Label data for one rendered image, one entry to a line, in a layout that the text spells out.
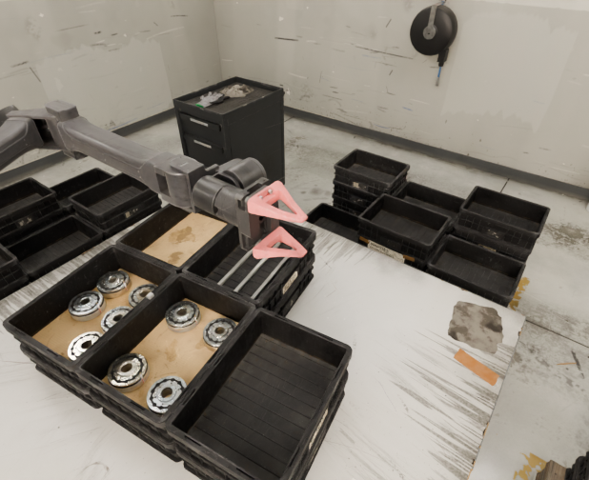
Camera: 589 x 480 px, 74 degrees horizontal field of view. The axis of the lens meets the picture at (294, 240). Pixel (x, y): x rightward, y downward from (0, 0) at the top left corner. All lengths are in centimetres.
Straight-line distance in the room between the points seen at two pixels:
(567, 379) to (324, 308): 146
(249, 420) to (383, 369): 47
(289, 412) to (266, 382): 10
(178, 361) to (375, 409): 58
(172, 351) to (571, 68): 334
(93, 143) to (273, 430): 76
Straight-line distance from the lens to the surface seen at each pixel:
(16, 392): 151
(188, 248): 155
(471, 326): 152
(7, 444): 143
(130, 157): 77
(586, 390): 252
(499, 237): 233
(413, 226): 226
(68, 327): 142
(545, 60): 374
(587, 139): 386
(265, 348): 119
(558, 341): 266
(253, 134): 275
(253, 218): 57
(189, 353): 122
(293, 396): 111
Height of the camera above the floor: 180
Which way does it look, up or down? 39 degrees down
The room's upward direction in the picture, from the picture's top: straight up
